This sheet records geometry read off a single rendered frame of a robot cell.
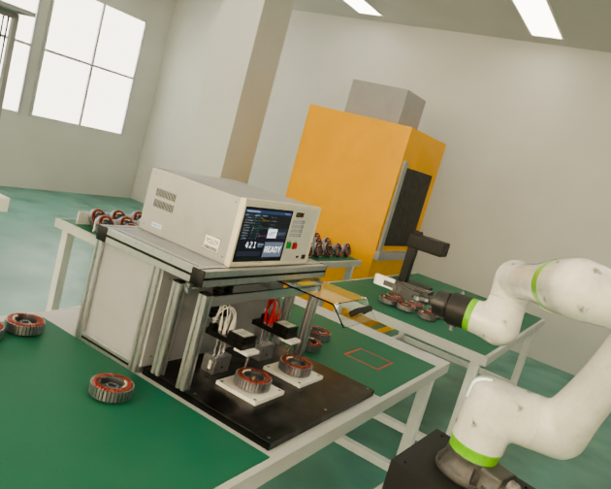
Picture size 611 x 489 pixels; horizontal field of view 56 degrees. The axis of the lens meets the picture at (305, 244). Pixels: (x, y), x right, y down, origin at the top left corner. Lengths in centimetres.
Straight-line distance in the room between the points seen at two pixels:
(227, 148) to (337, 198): 115
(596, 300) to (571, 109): 578
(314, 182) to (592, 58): 323
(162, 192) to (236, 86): 393
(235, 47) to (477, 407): 484
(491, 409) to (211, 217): 92
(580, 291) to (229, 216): 96
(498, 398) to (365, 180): 413
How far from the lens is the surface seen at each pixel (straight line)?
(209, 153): 580
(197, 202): 177
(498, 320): 161
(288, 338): 196
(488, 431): 147
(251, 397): 172
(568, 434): 150
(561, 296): 121
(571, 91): 697
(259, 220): 174
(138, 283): 176
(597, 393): 141
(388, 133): 539
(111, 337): 186
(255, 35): 575
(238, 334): 176
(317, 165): 567
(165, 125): 961
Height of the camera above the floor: 149
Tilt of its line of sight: 9 degrees down
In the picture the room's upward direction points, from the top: 16 degrees clockwise
